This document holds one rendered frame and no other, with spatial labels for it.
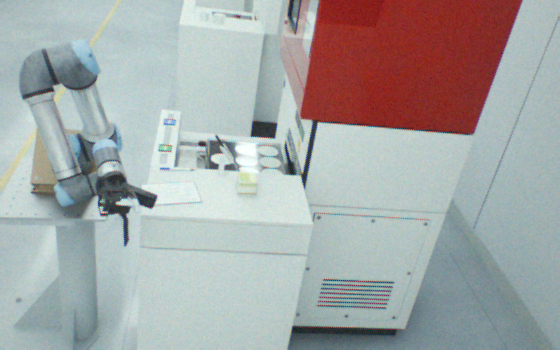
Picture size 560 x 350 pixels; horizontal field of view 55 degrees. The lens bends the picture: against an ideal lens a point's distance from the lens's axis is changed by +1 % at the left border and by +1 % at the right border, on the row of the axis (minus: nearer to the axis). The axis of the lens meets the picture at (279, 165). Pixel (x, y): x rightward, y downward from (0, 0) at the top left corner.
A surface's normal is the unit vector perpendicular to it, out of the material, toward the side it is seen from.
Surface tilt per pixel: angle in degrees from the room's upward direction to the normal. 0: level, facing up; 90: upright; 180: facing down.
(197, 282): 90
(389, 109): 90
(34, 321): 90
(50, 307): 90
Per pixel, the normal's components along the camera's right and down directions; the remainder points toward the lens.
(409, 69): 0.11, 0.50
